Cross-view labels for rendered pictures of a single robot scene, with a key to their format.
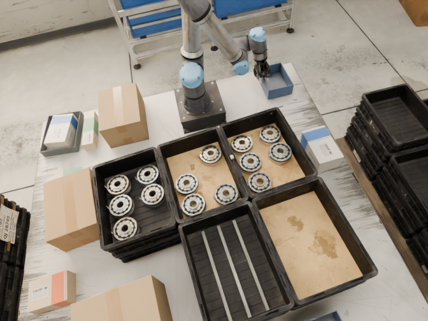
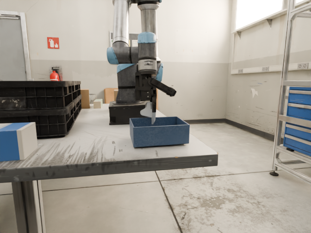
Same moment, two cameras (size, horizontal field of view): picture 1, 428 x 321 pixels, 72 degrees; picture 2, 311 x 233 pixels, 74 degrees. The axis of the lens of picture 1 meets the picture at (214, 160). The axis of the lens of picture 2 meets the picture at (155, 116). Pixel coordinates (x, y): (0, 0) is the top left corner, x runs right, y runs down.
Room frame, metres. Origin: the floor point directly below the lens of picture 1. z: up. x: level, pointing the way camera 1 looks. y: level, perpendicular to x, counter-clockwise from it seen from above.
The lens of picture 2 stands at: (1.17, -1.20, 0.93)
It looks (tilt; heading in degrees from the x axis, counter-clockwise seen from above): 10 degrees down; 83
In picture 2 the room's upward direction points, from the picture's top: straight up
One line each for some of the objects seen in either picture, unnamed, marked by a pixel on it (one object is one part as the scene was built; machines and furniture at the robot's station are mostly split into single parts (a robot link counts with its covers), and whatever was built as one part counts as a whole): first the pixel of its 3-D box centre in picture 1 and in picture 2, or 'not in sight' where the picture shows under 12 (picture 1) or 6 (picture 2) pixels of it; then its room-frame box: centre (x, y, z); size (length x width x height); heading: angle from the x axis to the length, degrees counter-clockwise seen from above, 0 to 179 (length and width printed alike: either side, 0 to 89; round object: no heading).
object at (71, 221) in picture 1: (77, 209); (71, 98); (0.66, 0.67, 0.78); 0.30 x 0.22 x 0.16; 11
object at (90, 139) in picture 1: (90, 130); not in sight; (1.17, 0.66, 0.73); 0.24 x 0.06 x 0.06; 1
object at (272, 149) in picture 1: (280, 151); not in sight; (0.71, -0.30, 0.86); 0.10 x 0.10 x 0.01
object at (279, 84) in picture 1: (274, 80); (157, 130); (1.27, -0.44, 0.75); 0.20 x 0.15 x 0.07; 5
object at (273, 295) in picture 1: (232, 265); not in sight; (0.25, 0.01, 0.87); 0.40 x 0.30 x 0.11; 9
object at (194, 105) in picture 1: (195, 96); (128, 94); (1.16, 0.03, 0.85); 0.15 x 0.15 x 0.10
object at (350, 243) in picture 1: (307, 238); not in sight; (0.30, -0.29, 0.87); 0.40 x 0.30 x 0.11; 9
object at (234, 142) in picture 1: (241, 143); not in sight; (0.79, -0.14, 0.86); 0.10 x 0.10 x 0.01
